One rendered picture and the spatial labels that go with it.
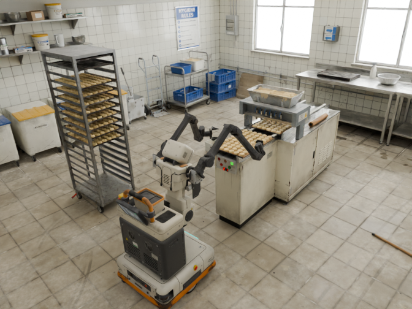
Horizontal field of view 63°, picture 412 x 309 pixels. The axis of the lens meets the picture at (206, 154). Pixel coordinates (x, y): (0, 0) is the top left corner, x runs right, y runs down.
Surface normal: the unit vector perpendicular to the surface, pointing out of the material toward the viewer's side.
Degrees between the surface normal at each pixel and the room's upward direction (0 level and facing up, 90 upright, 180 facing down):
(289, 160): 90
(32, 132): 92
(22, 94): 90
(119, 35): 90
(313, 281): 0
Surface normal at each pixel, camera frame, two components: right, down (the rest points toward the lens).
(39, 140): 0.70, 0.37
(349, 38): -0.72, 0.33
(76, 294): -0.03, -0.90
